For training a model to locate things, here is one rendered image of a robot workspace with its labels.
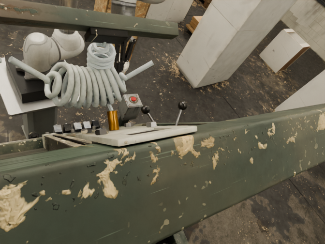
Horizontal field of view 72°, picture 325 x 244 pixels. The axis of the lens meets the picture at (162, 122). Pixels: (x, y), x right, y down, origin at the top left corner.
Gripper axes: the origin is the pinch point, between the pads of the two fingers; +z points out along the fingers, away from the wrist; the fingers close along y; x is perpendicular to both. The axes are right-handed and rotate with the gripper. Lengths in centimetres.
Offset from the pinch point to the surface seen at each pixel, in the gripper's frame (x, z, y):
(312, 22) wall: 309, -42, 759
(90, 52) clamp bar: -55, -22, -28
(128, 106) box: 41, 40, 27
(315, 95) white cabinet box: 57, 62, 359
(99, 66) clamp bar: -56, -20, -27
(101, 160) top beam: -72, -17, -32
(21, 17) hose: -58, -26, -36
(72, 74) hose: -57, -19, -31
